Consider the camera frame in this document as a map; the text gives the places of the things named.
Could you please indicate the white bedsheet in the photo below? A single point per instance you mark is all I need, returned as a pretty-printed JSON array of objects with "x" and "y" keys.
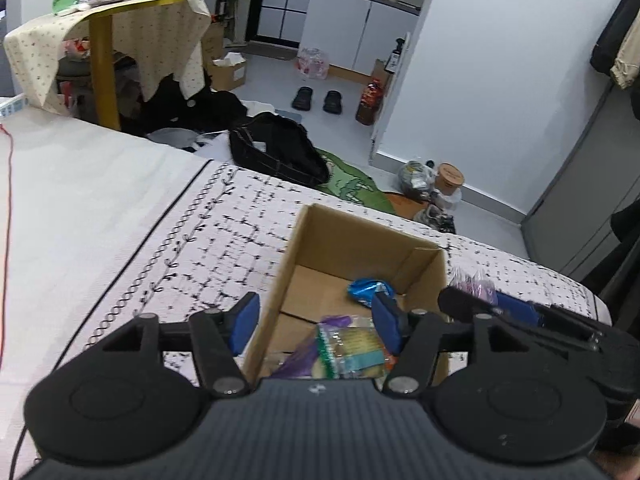
[{"x": 75, "y": 200}]

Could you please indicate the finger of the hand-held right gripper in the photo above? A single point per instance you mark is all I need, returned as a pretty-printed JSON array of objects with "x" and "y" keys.
[
  {"x": 517, "y": 307},
  {"x": 462, "y": 302}
]

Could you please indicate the black slipper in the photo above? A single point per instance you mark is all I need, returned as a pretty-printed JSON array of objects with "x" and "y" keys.
[
  {"x": 332, "y": 102},
  {"x": 302, "y": 99}
]

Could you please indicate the dark glass door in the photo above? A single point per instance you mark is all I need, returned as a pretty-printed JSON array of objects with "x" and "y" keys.
[{"x": 280, "y": 0}]

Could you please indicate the pink plastic bag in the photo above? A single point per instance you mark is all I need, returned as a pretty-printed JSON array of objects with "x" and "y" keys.
[{"x": 312, "y": 62}]

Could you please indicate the green cloth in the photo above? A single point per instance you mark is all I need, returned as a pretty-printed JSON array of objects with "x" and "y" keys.
[{"x": 355, "y": 185}]

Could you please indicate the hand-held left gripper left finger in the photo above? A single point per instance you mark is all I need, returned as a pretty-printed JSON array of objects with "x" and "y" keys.
[{"x": 245, "y": 321}]

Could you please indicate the orange round mat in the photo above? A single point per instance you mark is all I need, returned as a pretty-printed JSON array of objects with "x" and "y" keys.
[{"x": 405, "y": 206}]

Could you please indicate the beige hanging garment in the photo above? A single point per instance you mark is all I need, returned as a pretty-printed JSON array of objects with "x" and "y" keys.
[{"x": 627, "y": 65}]

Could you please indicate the pink round bun packet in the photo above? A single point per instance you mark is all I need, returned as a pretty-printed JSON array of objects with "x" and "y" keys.
[{"x": 475, "y": 285}]

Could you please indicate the red oil bottle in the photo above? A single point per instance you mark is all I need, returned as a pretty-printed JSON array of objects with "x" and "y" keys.
[{"x": 370, "y": 105}]

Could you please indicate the black clothing pile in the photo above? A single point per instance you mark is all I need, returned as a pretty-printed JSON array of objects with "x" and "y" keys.
[{"x": 180, "y": 105}]

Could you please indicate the grey plastic bag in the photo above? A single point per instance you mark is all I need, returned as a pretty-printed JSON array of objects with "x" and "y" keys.
[{"x": 416, "y": 177}]

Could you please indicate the cream dotted tablecloth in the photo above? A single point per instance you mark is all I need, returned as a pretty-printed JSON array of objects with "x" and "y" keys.
[{"x": 160, "y": 35}]

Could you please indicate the brown lid container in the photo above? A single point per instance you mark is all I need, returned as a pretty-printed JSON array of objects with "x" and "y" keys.
[{"x": 449, "y": 180}]

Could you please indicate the white cabinet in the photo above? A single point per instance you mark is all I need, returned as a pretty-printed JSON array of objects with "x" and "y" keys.
[{"x": 360, "y": 30}]

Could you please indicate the yellow wooden table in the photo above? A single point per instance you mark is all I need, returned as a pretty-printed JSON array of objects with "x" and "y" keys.
[{"x": 105, "y": 70}]

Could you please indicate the large blue snack packet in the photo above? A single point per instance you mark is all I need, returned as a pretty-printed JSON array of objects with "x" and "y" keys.
[{"x": 365, "y": 290}]

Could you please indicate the black hanging garment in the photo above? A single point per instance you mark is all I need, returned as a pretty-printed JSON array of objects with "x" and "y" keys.
[{"x": 617, "y": 25}]

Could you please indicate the black spray bottle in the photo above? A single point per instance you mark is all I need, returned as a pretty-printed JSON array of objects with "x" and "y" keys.
[{"x": 397, "y": 55}]

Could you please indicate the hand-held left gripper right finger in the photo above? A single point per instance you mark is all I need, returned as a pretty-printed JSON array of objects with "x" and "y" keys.
[{"x": 387, "y": 322}]

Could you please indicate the black bag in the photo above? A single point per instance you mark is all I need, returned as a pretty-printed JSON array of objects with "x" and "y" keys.
[{"x": 280, "y": 150}]

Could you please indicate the clear plastic bag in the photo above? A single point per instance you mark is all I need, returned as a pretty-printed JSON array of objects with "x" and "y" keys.
[{"x": 437, "y": 217}]

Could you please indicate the tall cardboard box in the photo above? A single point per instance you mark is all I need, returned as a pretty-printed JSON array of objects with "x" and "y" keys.
[{"x": 212, "y": 42}]

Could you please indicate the teal snack packet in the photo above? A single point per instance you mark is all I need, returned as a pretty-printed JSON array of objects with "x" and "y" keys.
[{"x": 350, "y": 347}]

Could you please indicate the open cardboard box with paper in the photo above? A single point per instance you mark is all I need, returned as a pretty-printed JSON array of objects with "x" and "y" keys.
[{"x": 227, "y": 75}]

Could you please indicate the black patterned white blanket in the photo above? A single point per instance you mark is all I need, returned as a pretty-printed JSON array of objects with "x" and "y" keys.
[{"x": 225, "y": 240}]

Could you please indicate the brown cardboard box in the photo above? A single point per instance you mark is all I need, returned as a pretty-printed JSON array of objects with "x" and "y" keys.
[{"x": 325, "y": 240}]

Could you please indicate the purple long bread packet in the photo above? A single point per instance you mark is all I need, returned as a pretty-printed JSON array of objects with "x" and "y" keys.
[{"x": 300, "y": 360}]

